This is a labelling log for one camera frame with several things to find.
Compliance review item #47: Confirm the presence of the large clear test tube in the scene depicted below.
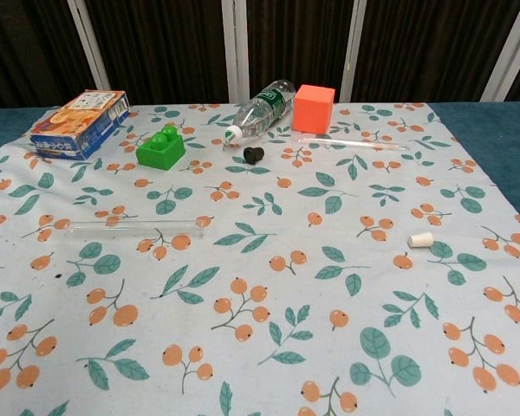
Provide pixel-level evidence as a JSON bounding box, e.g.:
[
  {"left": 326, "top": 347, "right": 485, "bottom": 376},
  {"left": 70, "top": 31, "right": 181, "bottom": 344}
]
[{"left": 64, "top": 218, "right": 207, "bottom": 240}]

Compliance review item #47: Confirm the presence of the white rubber stopper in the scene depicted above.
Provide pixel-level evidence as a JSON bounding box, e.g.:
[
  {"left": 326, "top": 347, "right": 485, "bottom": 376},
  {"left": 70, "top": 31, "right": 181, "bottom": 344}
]
[{"left": 407, "top": 232, "right": 434, "bottom": 249}]

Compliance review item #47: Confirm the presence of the black rubber stopper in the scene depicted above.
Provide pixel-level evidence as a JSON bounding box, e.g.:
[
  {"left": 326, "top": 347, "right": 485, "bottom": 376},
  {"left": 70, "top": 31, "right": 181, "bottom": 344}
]
[{"left": 243, "top": 146, "right": 265, "bottom": 166}]

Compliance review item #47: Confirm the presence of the white orange-fruit print tablecloth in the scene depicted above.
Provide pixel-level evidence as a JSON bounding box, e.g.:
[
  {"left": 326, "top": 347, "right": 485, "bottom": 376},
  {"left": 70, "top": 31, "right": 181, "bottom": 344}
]
[{"left": 0, "top": 101, "right": 520, "bottom": 416}]

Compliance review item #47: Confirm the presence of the clear plastic water bottle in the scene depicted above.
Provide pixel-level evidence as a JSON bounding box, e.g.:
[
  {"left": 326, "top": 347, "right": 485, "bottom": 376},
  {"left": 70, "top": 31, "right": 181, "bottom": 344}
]
[{"left": 224, "top": 79, "right": 296, "bottom": 145}]

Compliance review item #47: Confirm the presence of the orange cube block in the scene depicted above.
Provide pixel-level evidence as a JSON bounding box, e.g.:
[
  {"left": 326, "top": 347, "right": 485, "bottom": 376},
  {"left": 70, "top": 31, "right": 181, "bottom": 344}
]
[{"left": 291, "top": 84, "right": 335, "bottom": 135}]

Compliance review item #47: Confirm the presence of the clear plastic dropper pipette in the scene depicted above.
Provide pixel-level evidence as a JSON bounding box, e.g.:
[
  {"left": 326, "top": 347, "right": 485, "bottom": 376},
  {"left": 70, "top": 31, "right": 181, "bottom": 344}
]
[{"left": 295, "top": 136, "right": 411, "bottom": 153}]

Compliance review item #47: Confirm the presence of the green toy building brick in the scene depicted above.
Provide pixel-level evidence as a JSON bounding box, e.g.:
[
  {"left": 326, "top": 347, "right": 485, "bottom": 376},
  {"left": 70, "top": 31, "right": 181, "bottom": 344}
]
[{"left": 136, "top": 123, "right": 186, "bottom": 171}]

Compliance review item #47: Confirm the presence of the dark brown pleated curtain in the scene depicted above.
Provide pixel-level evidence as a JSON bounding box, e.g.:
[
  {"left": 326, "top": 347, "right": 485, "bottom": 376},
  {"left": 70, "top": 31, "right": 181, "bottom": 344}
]
[{"left": 0, "top": 0, "right": 520, "bottom": 114}]

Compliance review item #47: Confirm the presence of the blue orange snack box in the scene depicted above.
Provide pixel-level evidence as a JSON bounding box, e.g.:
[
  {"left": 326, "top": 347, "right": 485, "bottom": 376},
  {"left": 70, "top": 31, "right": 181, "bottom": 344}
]
[{"left": 29, "top": 89, "right": 131, "bottom": 161}]

